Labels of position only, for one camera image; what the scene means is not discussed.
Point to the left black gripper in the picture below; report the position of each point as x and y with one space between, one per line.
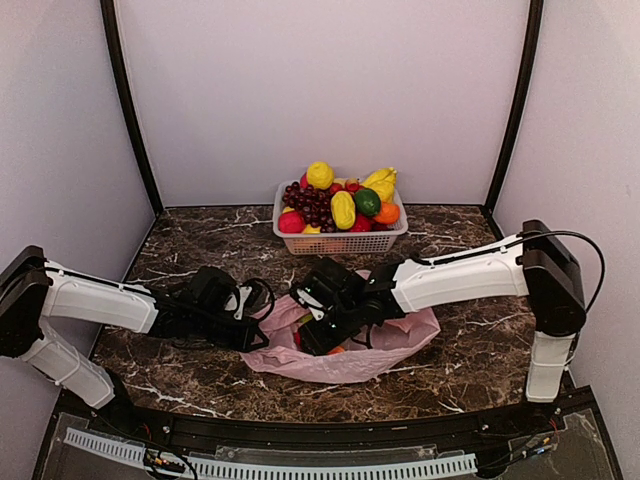
243 343

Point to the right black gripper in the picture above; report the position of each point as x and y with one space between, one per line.
318 342

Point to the pink plastic bag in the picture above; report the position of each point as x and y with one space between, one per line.
393 342

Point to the dark purple grape bunch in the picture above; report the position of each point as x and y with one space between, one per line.
313 204

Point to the yellow fruit from bag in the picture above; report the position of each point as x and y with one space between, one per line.
384 189

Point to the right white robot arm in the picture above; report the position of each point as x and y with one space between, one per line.
533 264

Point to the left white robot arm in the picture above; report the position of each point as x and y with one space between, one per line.
211 306

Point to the red fruit front right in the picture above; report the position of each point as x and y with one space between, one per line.
362 224

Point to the pink fruit front left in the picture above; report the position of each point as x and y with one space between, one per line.
291 222

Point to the pink fruit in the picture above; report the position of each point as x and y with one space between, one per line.
291 222
303 181

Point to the orange fruit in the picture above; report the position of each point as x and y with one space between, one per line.
388 214

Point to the pink fruit back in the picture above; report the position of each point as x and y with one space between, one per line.
303 181

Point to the red orange mango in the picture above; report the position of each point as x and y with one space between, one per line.
336 350

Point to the small yellow lemon front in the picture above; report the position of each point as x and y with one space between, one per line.
309 229

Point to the white plastic basket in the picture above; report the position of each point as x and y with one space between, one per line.
338 243

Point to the green lime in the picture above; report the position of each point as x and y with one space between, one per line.
367 202

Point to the large yellow lemon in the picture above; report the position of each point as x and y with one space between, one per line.
320 175

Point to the yellow banana bunch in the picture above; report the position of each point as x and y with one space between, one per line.
390 175

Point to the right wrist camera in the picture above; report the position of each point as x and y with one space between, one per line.
314 297

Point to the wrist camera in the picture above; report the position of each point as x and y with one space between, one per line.
252 300
314 297

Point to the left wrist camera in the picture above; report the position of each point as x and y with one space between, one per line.
252 300

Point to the black front rail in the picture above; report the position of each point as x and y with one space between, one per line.
493 434

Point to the white cable duct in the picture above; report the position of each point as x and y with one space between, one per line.
249 463

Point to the left black frame post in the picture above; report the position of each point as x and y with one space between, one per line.
128 109

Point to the black frame post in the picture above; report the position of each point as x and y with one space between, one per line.
128 109
521 89

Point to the right black frame post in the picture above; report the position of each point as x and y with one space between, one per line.
521 89

